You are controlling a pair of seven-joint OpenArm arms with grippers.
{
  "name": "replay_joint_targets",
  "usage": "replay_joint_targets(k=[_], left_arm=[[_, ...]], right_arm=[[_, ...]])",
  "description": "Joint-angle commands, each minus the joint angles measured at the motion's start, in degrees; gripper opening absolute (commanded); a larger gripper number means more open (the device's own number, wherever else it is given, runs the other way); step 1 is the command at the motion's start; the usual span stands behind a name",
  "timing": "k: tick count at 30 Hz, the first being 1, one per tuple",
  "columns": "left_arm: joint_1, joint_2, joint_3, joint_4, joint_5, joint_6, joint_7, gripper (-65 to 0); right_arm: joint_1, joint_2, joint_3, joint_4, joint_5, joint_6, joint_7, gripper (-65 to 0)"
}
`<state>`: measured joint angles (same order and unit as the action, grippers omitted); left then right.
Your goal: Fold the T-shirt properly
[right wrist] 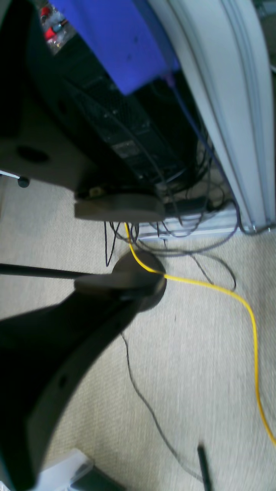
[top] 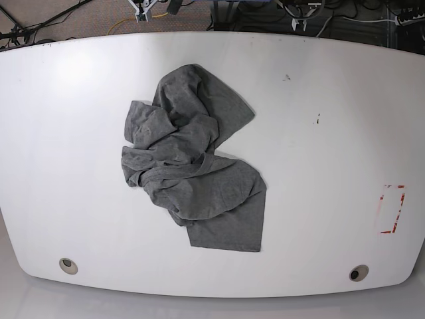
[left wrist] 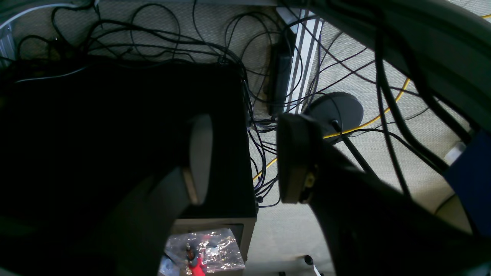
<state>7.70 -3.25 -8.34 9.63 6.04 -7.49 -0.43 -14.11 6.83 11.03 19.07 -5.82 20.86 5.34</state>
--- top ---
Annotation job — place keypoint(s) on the grey T-shirt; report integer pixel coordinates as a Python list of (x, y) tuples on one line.
[(170, 154)]

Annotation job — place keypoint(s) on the red tape rectangle marking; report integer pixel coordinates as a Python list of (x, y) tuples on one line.
[(390, 207)]

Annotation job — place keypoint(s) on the black tripod stand legs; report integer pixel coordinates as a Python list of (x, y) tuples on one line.
[(21, 35)]

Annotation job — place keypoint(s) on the white power strip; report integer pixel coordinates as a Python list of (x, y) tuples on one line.
[(410, 16)]

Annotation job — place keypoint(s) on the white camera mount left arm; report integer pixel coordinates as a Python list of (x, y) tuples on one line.
[(302, 11)]

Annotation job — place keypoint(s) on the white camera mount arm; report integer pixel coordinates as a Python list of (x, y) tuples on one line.
[(302, 11), (143, 9)]

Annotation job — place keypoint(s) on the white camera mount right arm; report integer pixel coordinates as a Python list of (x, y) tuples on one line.
[(143, 9)]

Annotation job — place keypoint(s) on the left table cable grommet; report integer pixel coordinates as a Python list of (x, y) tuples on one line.
[(68, 266)]

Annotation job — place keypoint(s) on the table cable grommet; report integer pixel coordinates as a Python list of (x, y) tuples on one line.
[(68, 266), (359, 273)]

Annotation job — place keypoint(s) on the right table cable grommet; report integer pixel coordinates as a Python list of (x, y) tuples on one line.
[(359, 273)]

